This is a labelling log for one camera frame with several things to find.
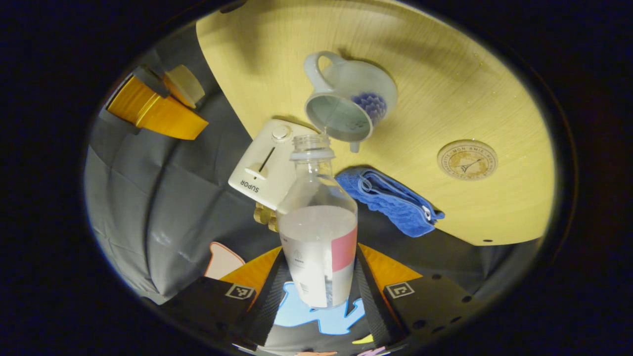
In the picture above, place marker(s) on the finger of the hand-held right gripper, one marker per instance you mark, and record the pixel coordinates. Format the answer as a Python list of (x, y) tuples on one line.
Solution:
[(131, 101), (173, 121)]

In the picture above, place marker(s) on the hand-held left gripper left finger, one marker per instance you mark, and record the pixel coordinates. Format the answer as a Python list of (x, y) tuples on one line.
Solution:
[(269, 301)]

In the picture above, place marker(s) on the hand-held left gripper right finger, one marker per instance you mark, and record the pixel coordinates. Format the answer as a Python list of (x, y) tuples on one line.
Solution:
[(371, 306)]

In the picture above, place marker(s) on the clear plastic water bottle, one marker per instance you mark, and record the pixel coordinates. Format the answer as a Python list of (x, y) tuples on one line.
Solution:
[(316, 247)]

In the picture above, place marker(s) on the round wooden coaster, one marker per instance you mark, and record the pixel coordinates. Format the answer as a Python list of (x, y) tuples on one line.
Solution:
[(467, 160)]

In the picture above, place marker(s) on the white blue-flower teacup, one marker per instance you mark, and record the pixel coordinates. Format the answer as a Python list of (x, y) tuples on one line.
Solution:
[(356, 89)]

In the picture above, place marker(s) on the brown toast slice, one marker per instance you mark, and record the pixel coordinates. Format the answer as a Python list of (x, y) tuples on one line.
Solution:
[(261, 213), (273, 223)]

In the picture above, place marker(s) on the white toaster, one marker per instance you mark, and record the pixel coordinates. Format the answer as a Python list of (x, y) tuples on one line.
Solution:
[(257, 168)]

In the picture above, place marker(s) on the blue folded towel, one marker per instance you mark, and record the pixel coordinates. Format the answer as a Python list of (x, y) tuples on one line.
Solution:
[(390, 202)]

